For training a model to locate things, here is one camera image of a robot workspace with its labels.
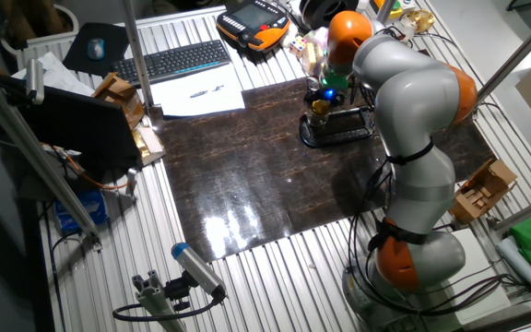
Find plastic bag of sponges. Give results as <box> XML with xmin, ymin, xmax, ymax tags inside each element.
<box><xmin>300</xmin><ymin>26</ymin><xmax>332</xmax><ymax>77</ymax></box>

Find blue tissue pack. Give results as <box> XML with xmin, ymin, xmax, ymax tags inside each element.
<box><xmin>53</xmin><ymin>189</ymin><xmax>109</xmax><ymax>234</ymax></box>

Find dark marble pattern mat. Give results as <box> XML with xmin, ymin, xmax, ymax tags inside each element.
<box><xmin>148</xmin><ymin>76</ymin><xmax>497</xmax><ymax>264</ymax></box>

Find slim grey camera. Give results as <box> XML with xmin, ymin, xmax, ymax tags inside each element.
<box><xmin>24</xmin><ymin>57</ymin><xmax>45</xmax><ymax>105</ymax></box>

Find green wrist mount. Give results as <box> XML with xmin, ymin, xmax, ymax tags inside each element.
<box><xmin>320</xmin><ymin>69</ymin><xmax>350</xmax><ymax>91</ymax></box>

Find orange black teach pendant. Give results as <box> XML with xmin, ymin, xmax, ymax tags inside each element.
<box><xmin>215</xmin><ymin>0</ymin><xmax>291</xmax><ymax>52</ymax></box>

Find Rubik's cube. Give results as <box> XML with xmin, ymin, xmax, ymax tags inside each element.
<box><xmin>289</xmin><ymin>35</ymin><xmax>308</xmax><ymax>59</ymax></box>

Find short aluminium profile post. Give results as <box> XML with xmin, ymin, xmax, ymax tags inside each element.
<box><xmin>131</xmin><ymin>269</ymin><xmax>188</xmax><ymax>332</ymax></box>

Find brown cardboard box with inserts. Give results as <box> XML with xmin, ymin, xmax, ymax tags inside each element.
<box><xmin>449</xmin><ymin>159</ymin><xmax>519</xmax><ymax>225</ymax></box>

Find slanted aluminium post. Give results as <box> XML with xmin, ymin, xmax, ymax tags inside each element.
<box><xmin>475</xmin><ymin>4</ymin><xmax>531</xmax><ymax>105</ymax></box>

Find black C-clamp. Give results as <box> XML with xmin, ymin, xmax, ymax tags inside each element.
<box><xmin>299</xmin><ymin>105</ymin><xmax>377</xmax><ymax>149</ymax></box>

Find grey camera with blue cap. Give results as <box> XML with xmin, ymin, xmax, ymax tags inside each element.
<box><xmin>171</xmin><ymin>242</ymin><xmax>228</xmax><ymax>299</ymax></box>

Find tall aluminium post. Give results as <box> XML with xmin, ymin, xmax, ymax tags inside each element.
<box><xmin>118</xmin><ymin>0</ymin><xmax>155</xmax><ymax>110</ymax></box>

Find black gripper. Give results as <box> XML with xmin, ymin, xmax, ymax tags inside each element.
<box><xmin>304</xmin><ymin>86</ymin><xmax>348</xmax><ymax>113</ymax></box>

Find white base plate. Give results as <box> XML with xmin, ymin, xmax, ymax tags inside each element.
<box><xmin>431</xmin><ymin>228</ymin><xmax>512</xmax><ymax>326</ymax></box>

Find aluminium frame beam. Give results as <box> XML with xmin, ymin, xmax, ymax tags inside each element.
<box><xmin>490</xmin><ymin>188</ymin><xmax>531</xmax><ymax>234</ymax></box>

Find white round bin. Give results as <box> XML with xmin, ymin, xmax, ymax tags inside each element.
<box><xmin>0</xmin><ymin>3</ymin><xmax>80</xmax><ymax>56</ymax></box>

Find orange cable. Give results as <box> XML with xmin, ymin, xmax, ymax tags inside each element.
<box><xmin>39</xmin><ymin>142</ymin><xmax>131</xmax><ymax>191</ymax></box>

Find thin aluminium post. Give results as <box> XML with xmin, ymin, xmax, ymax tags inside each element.
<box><xmin>375</xmin><ymin>0</ymin><xmax>398</xmax><ymax>23</ymax></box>

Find yellow green emergency button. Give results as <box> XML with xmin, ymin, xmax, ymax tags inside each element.
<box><xmin>369</xmin><ymin>0</ymin><xmax>405</xmax><ymax>22</ymax></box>

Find black keyboard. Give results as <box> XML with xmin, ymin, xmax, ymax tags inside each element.
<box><xmin>111</xmin><ymin>39</ymin><xmax>232</xmax><ymax>88</ymax></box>

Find white paper sheet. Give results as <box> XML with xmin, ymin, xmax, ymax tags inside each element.
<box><xmin>148</xmin><ymin>64</ymin><xmax>247</xmax><ymax>118</ymax></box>

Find black laptop screen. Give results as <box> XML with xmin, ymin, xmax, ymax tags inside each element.
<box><xmin>0</xmin><ymin>73</ymin><xmax>142</xmax><ymax>172</ymax></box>

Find gold metal ornament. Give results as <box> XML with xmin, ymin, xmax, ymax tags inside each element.
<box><xmin>403</xmin><ymin>8</ymin><xmax>437</xmax><ymax>34</ymax></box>

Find black mouse pad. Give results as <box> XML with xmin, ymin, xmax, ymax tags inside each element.
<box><xmin>62</xmin><ymin>21</ymin><xmax>131</xmax><ymax>77</ymax></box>

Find black camera cable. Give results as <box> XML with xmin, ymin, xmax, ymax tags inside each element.
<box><xmin>112</xmin><ymin>284</ymin><xmax>228</xmax><ymax>323</ymax></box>

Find pale blue roll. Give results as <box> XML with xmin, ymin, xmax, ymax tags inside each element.
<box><xmin>495</xmin><ymin>235</ymin><xmax>531</xmax><ymax>300</ymax></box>

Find open brown cardboard box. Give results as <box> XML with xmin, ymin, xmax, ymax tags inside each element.
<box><xmin>91</xmin><ymin>72</ymin><xmax>146</xmax><ymax>131</ymax></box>

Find gold foil box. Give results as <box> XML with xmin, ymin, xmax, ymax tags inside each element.
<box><xmin>130</xmin><ymin>124</ymin><xmax>167</xmax><ymax>167</ymax></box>

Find long aluminium beam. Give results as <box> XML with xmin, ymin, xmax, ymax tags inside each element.
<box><xmin>0</xmin><ymin>64</ymin><xmax>103</xmax><ymax>253</ymax></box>

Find black filament spool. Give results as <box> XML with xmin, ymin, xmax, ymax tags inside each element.
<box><xmin>300</xmin><ymin>0</ymin><xmax>360</xmax><ymax>31</ymax></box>

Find grey blue computer mouse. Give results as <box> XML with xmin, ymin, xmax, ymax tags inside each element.
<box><xmin>86</xmin><ymin>37</ymin><xmax>106</xmax><ymax>62</ymax></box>

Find loose white papers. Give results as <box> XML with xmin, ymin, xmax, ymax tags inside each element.
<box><xmin>10</xmin><ymin>51</ymin><xmax>96</xmax><ymax>98</ymax></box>

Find black camera ball mount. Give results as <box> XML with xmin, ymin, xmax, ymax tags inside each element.
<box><xmin>163</xmin><ymin>270</ymin><xmax>194</xmax><ymax>313</ymax></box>

